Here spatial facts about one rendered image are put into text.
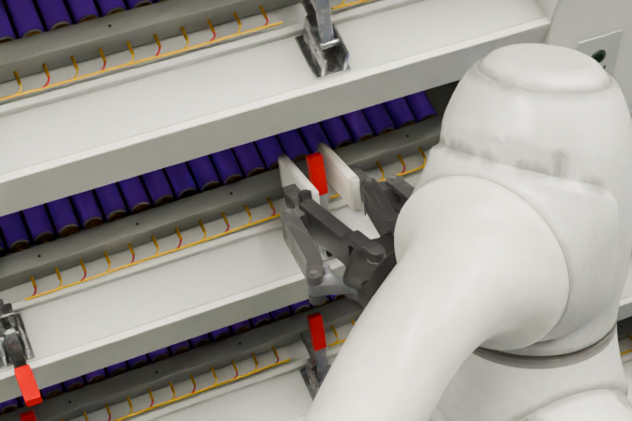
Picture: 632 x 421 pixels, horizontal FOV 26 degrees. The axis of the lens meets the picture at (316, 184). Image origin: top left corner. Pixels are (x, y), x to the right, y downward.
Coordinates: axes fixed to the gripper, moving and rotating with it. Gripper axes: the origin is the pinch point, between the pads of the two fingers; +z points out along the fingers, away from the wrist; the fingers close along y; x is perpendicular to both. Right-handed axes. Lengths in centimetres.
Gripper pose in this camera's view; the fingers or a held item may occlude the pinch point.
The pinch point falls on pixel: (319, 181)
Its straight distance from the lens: 110.5
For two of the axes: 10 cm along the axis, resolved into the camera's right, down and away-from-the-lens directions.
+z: -3.9, -4.4, 8.1
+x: -1.0, -8.5, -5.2
